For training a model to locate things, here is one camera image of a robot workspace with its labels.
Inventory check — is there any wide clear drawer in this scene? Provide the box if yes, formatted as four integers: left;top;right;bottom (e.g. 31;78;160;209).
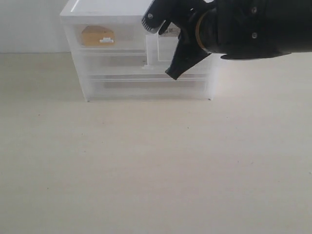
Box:
85;74;214;100
82;52;212;76

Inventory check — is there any middle wide clear drawer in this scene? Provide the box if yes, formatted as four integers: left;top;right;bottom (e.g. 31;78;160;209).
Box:
82;52;212;76

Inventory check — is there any bottom wide clear drawer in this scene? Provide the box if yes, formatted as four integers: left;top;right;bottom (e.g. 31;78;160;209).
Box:
85;74;214;100

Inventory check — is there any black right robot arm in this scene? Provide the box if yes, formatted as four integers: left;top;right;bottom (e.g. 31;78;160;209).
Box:
141;0;312;79

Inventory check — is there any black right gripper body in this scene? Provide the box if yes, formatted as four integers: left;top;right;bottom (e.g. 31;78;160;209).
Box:
165;0;219;54

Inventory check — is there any yellow wedge block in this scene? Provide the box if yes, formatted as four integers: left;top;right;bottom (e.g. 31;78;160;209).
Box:
81;25;115;46

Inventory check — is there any white plastic drawer cabinet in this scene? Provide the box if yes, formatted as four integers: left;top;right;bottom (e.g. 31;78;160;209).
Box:
60;0;222;101

